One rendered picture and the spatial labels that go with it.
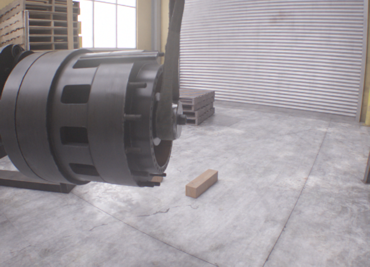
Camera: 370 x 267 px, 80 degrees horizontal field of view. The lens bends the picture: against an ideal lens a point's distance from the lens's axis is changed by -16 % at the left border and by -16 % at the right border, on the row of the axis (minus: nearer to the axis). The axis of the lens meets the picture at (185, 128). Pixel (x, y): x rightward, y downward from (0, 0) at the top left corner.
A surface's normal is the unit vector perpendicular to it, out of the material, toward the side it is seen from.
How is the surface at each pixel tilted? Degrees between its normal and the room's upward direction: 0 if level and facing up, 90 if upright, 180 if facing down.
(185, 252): 0
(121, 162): 108
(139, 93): 55
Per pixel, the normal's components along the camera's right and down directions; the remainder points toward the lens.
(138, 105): -0.14, -0.15
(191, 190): -0.54, 0.21
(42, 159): -0.14, 0.55
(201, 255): 0.00, -0.97
